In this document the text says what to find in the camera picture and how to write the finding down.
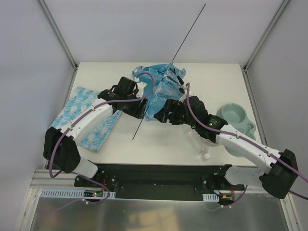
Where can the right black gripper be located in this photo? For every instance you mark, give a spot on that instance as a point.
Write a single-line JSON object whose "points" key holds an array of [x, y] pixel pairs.
{"points": [[167, 111]]}

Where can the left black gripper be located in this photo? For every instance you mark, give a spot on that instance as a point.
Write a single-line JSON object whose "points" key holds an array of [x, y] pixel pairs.
{"points": [[140, 109]]}

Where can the blue snowman pet tent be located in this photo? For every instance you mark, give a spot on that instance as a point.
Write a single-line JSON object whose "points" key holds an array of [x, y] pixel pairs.
{"points": [[164, 80]]}

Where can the thin black tent pole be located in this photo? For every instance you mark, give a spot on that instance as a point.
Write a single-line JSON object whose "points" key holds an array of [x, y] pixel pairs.
{"points": [[189, 31]]}

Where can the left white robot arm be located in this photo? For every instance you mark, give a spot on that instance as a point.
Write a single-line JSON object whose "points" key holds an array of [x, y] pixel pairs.
{"points": [[60, 146]]}

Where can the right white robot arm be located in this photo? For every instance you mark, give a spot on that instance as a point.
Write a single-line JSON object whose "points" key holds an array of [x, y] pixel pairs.
{"points": [[277, 171]]}

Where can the blue snowman tent mat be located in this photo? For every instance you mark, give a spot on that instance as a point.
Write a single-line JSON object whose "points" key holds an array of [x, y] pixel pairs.
{"points": [[80, 100]]}

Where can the green double pet bowl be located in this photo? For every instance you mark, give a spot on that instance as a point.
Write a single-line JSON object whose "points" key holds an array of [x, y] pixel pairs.
{"points": [[236, 115]]}

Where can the clear plastic water bottle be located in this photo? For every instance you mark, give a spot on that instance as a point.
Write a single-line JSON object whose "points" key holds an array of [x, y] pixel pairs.
{"points": [[199, 145]]}

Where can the stainless steel bowl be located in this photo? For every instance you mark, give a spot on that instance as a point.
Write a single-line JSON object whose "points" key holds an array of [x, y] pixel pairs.
{"points": [[211, 143]]}

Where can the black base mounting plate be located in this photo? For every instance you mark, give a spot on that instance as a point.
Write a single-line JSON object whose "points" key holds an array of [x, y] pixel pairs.
{"points": [[181, 196]]}

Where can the left aluminium frame post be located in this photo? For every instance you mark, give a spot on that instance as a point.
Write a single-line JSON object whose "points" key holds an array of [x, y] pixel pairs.
{"points": [[57, 33]]}

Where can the aluminium frame post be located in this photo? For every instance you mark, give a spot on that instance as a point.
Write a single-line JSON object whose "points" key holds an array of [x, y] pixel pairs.
{"points": [[266, 34], [57, 33]]}

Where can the aluminium front rail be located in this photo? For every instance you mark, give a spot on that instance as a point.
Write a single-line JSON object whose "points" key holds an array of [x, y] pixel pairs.
{"points": [[55, 178]]}

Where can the right aluminium frame post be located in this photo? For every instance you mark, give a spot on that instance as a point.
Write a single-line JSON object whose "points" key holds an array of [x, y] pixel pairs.
{"points": [[266, 34]]}

